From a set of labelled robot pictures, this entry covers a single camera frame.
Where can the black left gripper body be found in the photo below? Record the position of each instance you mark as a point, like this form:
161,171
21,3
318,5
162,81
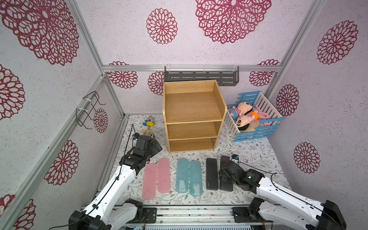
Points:
153,150

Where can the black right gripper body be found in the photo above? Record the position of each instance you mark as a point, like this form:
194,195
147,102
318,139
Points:
227,171

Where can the black pencil case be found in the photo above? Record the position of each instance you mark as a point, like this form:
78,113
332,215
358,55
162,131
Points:
212,181
224,184

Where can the pink pencil case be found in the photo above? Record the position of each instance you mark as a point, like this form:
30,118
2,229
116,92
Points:
149,182
163,175

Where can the teal pencil case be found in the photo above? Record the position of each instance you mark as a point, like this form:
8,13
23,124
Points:
182,176
195,178

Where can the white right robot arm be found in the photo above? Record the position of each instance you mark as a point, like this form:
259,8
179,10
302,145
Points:
276,203

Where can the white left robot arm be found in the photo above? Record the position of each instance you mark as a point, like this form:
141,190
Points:
99,214

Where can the wooden three-tier shelf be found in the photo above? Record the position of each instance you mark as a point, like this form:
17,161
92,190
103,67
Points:
194,113

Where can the yellow blue toy figure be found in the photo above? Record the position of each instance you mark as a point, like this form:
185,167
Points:
149,122

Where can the plush doll lower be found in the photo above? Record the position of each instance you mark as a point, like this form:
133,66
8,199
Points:
243,121

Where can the plush doll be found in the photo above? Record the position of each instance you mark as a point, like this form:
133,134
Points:
243,121
243,108

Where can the blue white toy crib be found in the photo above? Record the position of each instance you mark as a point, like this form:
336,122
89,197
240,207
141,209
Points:
257,129

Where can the pink plush toy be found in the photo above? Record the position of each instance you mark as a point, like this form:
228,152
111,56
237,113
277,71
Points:
261,115

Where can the plush doll upper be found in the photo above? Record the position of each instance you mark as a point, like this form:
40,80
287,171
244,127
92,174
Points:
243,108

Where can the black wire wall rack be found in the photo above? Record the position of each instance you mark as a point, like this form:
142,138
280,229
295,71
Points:
84,113

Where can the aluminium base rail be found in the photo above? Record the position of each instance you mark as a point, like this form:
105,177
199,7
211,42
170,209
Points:
212,217

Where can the grey wall-mounted rack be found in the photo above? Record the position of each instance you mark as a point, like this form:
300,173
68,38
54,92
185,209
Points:
223,78

